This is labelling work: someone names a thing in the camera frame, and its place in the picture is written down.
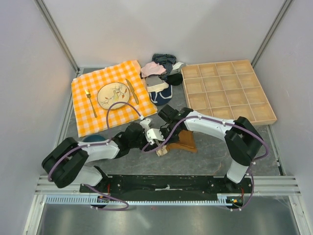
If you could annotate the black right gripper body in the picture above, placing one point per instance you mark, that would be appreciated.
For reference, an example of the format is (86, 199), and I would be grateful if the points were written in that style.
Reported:
(166, 131)

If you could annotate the brown underwear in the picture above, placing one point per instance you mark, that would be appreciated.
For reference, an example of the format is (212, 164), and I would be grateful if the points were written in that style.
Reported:
(186, 142)

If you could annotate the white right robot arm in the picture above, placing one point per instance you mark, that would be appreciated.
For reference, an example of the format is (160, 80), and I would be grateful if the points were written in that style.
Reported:
(244, 143)

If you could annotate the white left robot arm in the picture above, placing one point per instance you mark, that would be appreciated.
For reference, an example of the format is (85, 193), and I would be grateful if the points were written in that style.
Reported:
(67, 163)

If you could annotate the navy blue underwear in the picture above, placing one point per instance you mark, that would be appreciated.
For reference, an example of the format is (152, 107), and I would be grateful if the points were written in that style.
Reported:
(162, 97)

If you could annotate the grey beige underwear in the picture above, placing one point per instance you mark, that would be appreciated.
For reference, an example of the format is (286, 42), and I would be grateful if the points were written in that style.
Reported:
(155, 84)

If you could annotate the black underwear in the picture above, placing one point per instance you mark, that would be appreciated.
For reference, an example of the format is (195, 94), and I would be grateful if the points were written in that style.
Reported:
(174, 79)

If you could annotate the pink underwear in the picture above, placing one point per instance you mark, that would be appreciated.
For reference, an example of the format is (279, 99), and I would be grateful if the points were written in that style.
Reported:
(152, 68)

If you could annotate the white grey underwear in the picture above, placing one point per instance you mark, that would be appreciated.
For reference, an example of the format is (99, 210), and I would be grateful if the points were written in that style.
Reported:
(176, 68)

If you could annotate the striped dark underwear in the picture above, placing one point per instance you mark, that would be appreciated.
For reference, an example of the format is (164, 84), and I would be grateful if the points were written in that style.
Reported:
(166, 60)

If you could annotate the gold knife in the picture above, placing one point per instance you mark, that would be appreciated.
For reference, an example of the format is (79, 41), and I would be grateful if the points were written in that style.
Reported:
(133, 91)

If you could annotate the beige floral plate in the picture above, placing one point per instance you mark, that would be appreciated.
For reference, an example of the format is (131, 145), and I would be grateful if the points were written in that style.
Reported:
(113, 93)

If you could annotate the blue bowl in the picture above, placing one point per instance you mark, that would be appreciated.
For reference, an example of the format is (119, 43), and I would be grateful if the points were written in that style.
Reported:
(94, 138)

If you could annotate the wooden compartment tray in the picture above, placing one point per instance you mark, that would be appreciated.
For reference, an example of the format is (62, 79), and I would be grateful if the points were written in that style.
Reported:
(227, 90)

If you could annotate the orange checkered cloth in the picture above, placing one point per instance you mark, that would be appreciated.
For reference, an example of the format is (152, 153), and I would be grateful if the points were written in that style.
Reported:
(118, 113)

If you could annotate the gold fork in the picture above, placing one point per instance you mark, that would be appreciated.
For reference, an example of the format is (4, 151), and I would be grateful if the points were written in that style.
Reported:
(88, 94)

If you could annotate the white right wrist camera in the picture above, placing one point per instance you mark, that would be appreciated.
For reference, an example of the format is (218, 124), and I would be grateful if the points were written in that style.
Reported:
(152, 135)

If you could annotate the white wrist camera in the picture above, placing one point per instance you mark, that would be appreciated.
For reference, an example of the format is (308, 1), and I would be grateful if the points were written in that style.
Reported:
(146, 124)
(152, 135)

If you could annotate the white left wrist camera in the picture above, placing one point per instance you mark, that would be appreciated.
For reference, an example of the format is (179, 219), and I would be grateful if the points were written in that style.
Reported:
(146, 124)

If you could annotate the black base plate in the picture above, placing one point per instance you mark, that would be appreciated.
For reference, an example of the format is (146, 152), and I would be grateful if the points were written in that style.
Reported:
(171, 187)

